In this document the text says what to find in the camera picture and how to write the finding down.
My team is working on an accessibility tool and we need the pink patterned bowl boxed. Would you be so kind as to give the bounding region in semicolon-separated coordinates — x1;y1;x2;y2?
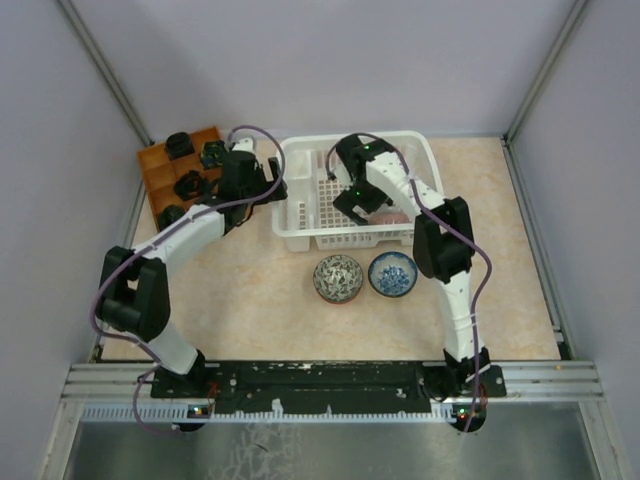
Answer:
368;211;410;225

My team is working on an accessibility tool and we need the white plastic dish rack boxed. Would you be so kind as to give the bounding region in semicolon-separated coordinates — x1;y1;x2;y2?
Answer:
271;131;445;253

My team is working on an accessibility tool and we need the black leaf pink bowl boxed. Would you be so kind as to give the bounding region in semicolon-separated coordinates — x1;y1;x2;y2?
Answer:
312;254;364;304

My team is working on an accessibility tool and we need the blue flower white bowl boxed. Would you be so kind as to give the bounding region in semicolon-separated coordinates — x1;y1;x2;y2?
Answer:
367;251;418;298

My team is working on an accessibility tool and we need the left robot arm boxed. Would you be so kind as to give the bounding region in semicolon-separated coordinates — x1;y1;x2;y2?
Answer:
92;145;286;397

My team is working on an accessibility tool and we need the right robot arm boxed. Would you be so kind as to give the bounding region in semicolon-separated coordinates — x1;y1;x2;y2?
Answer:
325;133;493;397

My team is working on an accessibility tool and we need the dark green yellow cup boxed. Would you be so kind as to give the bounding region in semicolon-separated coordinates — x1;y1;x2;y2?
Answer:
199;140;227;170

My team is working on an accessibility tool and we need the black orange cup middle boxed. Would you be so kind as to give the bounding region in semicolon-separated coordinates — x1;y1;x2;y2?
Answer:
173;170;209;201

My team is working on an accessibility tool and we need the black cup back left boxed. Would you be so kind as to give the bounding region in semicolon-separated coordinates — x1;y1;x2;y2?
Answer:
164;131;195;161

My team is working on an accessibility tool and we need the black cup front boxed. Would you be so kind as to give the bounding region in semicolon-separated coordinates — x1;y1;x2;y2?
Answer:
156;204;185;231

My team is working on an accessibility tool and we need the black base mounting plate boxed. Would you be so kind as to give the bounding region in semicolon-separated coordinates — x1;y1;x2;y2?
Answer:
149;358;507;414

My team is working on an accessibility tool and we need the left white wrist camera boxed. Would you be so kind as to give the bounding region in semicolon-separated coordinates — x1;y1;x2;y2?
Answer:
229;137;256;157

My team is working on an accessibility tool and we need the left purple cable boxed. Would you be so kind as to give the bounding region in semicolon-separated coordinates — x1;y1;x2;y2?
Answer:
88;124;287;439

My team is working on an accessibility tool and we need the aluminium frame rail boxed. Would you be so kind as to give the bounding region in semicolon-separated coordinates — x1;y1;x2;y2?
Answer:
62;360;604;402

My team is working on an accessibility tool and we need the white slotted cable duct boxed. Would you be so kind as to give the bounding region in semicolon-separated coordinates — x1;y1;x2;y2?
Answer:
79;399;481;424

